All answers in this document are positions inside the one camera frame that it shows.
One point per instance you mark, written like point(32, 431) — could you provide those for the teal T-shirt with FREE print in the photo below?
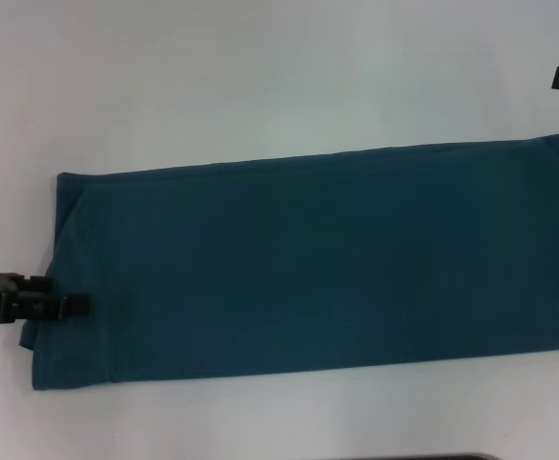
point(308, 263)

